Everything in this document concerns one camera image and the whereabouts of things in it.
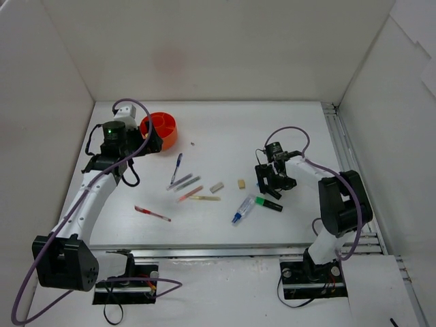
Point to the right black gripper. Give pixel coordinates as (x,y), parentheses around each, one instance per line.
(268,178)

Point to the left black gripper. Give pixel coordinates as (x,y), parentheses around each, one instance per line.
(150,139)

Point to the blue cap black highlighter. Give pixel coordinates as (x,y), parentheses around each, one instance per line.
(275,194)

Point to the green cap black highlighter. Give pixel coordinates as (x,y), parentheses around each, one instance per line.
(268,204)

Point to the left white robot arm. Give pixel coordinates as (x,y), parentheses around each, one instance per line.
(64,260)

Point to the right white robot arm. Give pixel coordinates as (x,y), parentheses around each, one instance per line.
(344,205)

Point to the orange round divided container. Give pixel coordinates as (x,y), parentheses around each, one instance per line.
(165,126)

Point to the blue ballpoint pen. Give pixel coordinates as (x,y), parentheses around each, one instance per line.
(178,162)

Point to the clear glue bottle blue cap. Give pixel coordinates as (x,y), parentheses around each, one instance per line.
(244,209)

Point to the purple-grey slim highlighter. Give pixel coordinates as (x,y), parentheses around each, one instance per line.
(179,182)

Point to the green-grey slim highlighter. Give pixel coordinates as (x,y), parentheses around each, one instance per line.
(187,183)

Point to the grey-white eraser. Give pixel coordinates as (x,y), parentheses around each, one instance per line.
(215,188)

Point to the pink-orange slim highlighter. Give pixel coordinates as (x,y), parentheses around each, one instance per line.
(189,194)

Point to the red gel pen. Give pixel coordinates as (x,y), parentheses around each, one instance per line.
(151,213)

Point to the yellow slim highlighter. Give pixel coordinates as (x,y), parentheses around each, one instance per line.
(205,198)

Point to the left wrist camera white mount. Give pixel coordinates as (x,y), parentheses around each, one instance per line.
(127,114)

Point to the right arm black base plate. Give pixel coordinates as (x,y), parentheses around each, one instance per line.
(299,282)

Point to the aluminium frame rail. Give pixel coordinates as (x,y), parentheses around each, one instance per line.
(344,209)

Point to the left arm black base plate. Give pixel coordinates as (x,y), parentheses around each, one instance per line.
(129,292)

